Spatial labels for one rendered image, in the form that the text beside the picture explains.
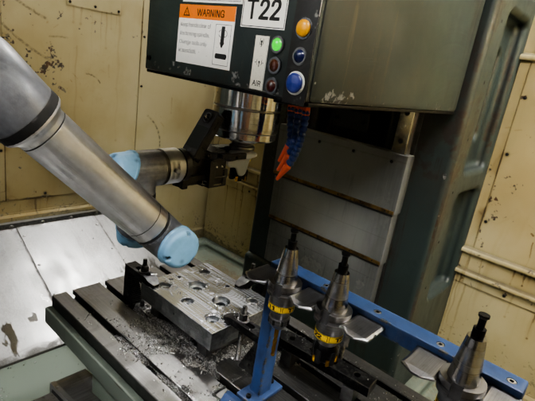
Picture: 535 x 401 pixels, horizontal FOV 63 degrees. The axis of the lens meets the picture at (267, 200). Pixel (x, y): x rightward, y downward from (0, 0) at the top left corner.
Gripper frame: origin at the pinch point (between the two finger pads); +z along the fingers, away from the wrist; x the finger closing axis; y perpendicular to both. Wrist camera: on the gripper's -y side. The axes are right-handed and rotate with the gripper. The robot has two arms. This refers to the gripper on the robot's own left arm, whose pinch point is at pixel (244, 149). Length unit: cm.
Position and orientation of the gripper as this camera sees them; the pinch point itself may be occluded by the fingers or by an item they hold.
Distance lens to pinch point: 108.4
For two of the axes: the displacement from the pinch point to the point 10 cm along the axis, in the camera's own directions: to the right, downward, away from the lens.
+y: -1.3, 9.4, 3.1
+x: 7.3, 3.1, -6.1
